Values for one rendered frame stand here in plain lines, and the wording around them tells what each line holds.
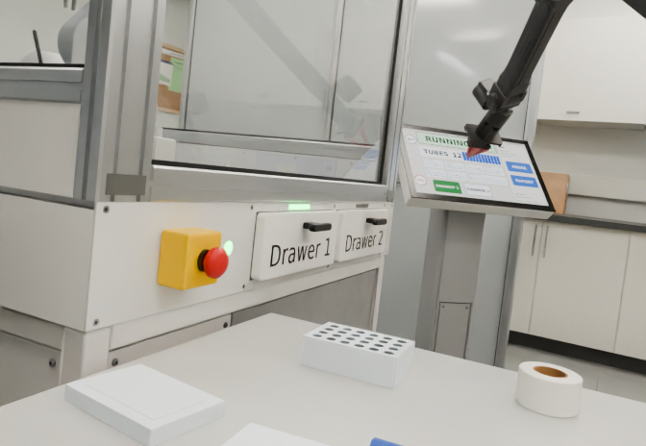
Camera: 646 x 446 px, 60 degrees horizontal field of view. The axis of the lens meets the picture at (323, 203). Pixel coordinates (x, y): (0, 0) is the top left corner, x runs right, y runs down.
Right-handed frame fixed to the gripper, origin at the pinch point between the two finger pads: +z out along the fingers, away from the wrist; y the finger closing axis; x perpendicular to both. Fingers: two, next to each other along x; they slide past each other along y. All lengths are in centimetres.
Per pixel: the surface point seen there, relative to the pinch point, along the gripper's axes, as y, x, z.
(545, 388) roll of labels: 42, 85, -53
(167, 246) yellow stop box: 84, 64, -44
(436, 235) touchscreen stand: -4.3, 6.6, 34.2
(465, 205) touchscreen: -5.5, 6.6, 15.9
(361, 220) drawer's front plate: 41, 32, -8
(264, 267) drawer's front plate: 68, 57, -28
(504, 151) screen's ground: -26.5, -17.6, 14.8
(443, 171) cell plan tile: -0.1, -5.1, 14.6
